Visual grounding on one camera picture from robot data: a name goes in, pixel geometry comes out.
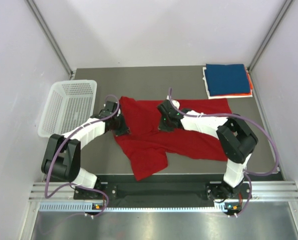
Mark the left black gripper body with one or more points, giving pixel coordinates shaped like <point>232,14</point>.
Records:
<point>120,127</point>

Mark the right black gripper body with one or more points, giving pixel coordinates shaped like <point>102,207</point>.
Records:
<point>165,125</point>

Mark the red t-shirt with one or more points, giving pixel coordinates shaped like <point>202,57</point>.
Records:
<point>146,146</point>

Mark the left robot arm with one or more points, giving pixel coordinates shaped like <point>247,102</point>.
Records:
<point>62,158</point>

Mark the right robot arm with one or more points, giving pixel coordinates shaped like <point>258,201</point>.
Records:
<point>236,139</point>

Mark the white plastic basket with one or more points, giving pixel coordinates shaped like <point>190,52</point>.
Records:
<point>69,104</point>

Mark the folded white t-shirt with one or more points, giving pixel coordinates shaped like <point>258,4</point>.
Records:
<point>229,96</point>

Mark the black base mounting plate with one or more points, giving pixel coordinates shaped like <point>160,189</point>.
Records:
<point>203,187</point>

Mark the folded blue t-shirt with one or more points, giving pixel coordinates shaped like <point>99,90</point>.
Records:
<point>226,79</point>

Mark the folded orange t-shirt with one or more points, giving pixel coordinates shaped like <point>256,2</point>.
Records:
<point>251,88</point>

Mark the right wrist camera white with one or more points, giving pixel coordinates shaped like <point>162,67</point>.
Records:
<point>175,103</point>

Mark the left aluminium frame post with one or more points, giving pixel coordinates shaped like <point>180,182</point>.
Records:
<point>49,35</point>

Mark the aluminium frame post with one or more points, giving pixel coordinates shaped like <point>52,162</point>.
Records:
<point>270,33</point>
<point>49,35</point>

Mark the right aluminium frame post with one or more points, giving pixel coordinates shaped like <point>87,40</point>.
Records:
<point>270,33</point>

